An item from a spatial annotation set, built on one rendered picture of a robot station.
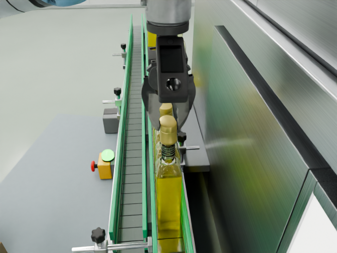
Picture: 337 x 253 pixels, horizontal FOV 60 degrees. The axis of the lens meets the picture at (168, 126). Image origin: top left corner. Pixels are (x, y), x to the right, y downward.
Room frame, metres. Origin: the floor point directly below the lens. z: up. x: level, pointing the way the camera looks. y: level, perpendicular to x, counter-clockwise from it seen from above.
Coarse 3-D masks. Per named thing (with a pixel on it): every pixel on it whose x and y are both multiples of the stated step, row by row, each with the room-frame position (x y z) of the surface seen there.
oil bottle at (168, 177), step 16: (160, 160) 0.47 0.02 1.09; (176, 160) 0.47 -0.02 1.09; (160, 176) 0.44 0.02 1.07; (176, 176) 0.44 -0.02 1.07; (160, 192) 0.44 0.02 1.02; (176, 192) 0.44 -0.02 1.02; (160, 208) 0.44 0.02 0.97; (176, 208) 0.44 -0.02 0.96; (160, 224) 0.44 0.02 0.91; (176, 224) 0.44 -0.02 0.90
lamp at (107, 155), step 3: (105, 150) 0.78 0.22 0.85; (108, 150) 0.78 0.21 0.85; (102, 153) 0.77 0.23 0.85; (105, 153) 0.77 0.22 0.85; (108, 153) 0.77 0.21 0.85; (111, 153) 0.77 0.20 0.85; (102, 156) 0.76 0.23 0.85; (105, 156) 0.76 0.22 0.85; (108, 156) 0.76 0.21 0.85; (111, 156) 0.76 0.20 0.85; (102, 159) 0.76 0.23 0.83; (105, 159) 0.75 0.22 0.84; (108, 159) 0.75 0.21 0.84; (111, 159) 0.76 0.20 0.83
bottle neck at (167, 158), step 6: (162, 144) 0.47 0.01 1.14; (174, 144) 0.47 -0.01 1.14; (162, 150) 0.46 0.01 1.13; (168, 150) 0.46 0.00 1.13; (174, 150) 0.46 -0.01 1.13; (162, 156) 0.46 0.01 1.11; (168, 156) 0.46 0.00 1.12; (174, 156) 0.46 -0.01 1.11; (162, 162) 0.46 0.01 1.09; (168, 162) 0.46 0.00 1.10
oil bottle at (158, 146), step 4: (156, 144) 0.54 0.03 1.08; (160, 144) 0.53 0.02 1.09; (176, 144) 0.53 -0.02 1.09; (156, 148) 0.52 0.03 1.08; (160, 148) 0.51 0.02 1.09; (176, 148) 0.52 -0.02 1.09; (156, 152) 0.51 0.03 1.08; (160, 152) 0.51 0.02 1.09; (176, 152) 0.51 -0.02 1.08; (156, 156) 0.50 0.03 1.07; (160, 156) 0.50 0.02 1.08; (176, 156) 0.50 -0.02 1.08
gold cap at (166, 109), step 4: (164, 104) 0.59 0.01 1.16; (168, 104) 0.59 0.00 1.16; (160, 108) 0.57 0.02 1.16; (164, 108) 0.57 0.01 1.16; (168, 108) 0.57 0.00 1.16; (172, 108) 0.58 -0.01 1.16; (160, 112) 0.57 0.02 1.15; (164, 112) 0.57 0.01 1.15; (168, 112) 0.57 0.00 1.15; (172, 112) 0.58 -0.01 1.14; (160, 116) 0.57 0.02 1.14
